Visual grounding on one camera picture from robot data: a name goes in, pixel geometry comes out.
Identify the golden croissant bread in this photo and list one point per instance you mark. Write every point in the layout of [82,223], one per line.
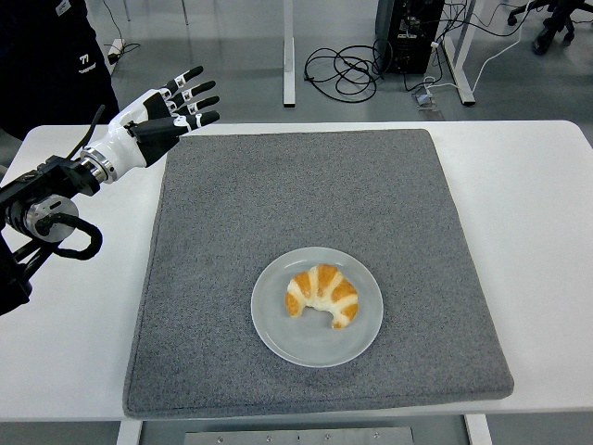
[324,283]

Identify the grey metal plate with screws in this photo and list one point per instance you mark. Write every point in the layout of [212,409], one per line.
[296,438]

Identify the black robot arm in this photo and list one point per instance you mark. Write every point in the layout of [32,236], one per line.
[60,178]

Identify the grey fabric mat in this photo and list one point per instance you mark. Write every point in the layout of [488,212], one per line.
[324,194]

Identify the pale grey round plate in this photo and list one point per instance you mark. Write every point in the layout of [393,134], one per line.
[278,343]

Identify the white power strip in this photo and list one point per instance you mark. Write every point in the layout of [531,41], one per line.
[116,48]

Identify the grey floor socket box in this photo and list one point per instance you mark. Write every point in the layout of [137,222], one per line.
[424,98]

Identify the person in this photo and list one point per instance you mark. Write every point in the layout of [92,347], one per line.
[46,60]

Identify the white table leg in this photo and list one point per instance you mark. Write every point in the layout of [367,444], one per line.
[479,431]
[128,433]

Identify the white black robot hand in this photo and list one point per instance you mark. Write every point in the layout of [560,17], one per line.
[120,143]

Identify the black computer tower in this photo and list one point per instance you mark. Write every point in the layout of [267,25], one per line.
[403,46]

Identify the white desk leg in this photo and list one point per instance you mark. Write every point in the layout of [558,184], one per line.
[465,92]
[288,69]

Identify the black office chair base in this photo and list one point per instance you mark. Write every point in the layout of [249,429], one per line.
[551,28]

